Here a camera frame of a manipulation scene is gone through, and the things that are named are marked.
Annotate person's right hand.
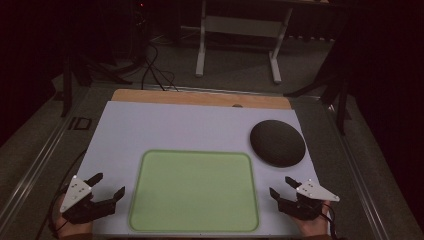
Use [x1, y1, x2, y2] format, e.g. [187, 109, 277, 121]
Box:
[290, 199, 332, 238]

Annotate black tripod stand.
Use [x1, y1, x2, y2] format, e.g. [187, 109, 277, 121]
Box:
[283, 36, 353, 136]
[59, 49, 134, 118]

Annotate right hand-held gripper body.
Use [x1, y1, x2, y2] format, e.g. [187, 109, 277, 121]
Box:
[277, 178, 341, 222]

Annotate green rectangular mat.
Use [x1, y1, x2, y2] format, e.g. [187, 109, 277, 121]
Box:
[128, 149, 260, 234]

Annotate aluminium floor rail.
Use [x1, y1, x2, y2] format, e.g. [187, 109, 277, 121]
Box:
[0, 87, 91, 231]
[320, 97, 392, 240]

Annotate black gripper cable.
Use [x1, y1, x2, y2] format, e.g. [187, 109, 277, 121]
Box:
[320, 202, 338, 240]
[34, 149, 88, 240]

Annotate black floor cables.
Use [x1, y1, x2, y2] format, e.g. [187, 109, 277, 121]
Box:
[139, 42, 180, 92]

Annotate white metal table frame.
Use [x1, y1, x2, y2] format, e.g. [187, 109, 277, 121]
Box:
[195, 0, 294, 85]

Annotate dark round mat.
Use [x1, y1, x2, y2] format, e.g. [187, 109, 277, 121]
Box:
[249, 119, 307, 169]

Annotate person's left hand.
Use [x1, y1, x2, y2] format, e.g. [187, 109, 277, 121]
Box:
[54, 195, 94, 239]

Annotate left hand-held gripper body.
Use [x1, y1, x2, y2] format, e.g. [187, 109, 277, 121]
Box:
[59, 174, 118, 225]

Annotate white table sheet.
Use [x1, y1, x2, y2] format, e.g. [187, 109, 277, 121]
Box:
[71, 100, 332, 238]

